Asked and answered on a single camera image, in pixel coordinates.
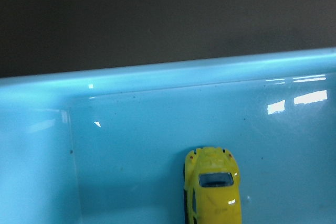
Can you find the yellow beetle toy car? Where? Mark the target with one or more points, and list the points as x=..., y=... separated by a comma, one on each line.
x=211, y=186

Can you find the light blue plastic bin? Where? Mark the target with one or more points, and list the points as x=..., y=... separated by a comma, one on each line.
x=108, y=146

